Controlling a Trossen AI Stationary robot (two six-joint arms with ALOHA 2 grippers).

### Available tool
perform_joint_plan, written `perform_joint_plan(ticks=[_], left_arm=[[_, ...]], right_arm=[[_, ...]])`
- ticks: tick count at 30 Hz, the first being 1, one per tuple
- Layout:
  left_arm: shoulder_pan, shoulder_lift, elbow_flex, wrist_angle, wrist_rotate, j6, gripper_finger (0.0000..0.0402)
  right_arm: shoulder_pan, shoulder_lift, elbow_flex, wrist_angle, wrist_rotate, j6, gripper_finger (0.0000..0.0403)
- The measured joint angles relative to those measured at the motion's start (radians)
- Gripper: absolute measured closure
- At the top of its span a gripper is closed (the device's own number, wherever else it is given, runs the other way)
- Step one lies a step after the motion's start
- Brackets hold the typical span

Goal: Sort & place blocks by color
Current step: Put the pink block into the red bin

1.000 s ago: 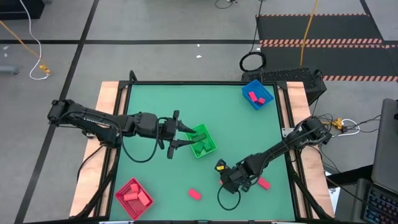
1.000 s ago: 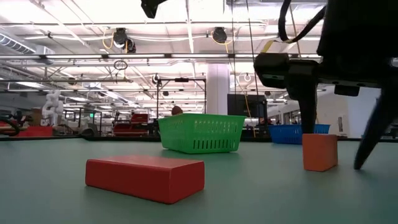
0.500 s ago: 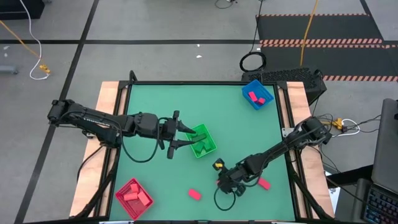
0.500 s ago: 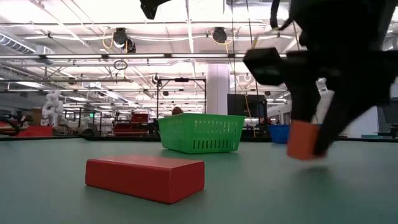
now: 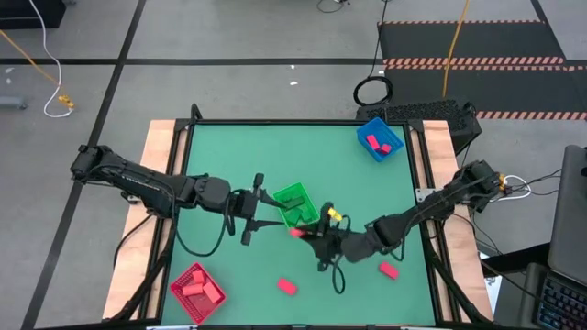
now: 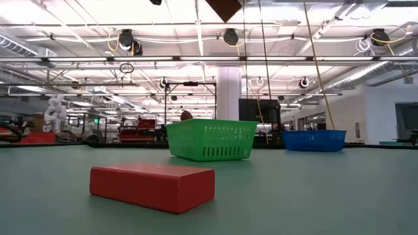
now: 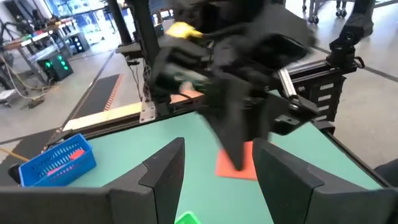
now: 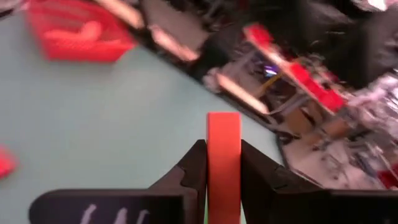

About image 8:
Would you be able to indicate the red plastic basket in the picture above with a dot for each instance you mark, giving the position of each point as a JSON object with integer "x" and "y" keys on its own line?
{"x": 93, "y": 53}

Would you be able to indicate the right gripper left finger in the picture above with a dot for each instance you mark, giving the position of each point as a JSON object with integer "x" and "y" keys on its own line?
{"x": 186, "y": 193}

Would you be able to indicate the red block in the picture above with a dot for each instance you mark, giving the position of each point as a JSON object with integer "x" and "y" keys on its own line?
{"x": 224, "y": 155}
{"x": 6, "y": 163}

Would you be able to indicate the wooden side board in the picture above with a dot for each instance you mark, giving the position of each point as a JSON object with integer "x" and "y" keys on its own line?
{"x": 174, "y": 43}

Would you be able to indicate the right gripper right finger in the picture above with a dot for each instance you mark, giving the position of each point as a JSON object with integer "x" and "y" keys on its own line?
{"x": 264, "y": 193}

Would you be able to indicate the red metal cart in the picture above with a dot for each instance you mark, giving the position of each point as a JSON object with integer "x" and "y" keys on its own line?
{"x": 317, "y": 90}

